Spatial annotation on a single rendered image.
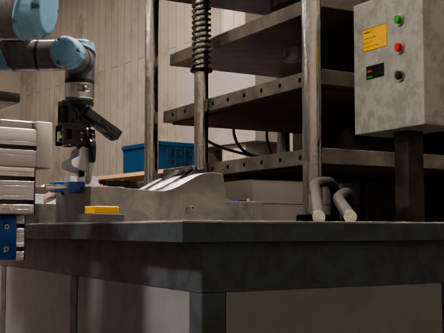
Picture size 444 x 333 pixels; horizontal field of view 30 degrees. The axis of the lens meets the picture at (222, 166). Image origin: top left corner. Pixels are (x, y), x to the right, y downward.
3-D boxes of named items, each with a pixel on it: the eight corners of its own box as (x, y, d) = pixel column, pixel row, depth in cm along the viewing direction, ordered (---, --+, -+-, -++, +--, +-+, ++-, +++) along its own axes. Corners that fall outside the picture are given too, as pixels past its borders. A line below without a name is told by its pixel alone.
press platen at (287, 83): (316, 83, 260) (316, 67, 260) (162, 123, 355) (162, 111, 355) (483, 102, 296) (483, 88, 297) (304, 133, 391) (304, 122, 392)
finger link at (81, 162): (69, 184, 205) (67, 148, 207) (92, 184, 208) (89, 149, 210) (73, 180, 202) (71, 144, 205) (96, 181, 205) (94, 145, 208)
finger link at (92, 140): (84, 166, 208) (81, 133, 211) (90, 166, 209) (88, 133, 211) (90, 160, 204) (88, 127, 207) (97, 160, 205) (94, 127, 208)
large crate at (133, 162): (203, 172, 672) (203, 143, 674) (157, 169, 647) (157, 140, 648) (165, 175, 719) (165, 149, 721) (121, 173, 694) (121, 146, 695)
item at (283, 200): (252, 229, 287) (252, 179, 288) (214, 229, 310) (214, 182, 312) (365, 229, 312) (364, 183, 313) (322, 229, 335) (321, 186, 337)
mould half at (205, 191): (90, 222, 201) (90, 167, 202) (55, 223, 223) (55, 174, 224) (263, 223, 226) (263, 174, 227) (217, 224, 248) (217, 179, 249)
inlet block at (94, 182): (47, 197, 202) (48, 175, 202) (41, 198, 206) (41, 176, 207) (98, 197, 209) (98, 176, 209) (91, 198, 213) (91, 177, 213)
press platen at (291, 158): (316, 163, 258) (316, 147, 258) (162, 181, 353) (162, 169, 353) (485, 171, 294) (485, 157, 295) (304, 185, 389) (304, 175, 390)
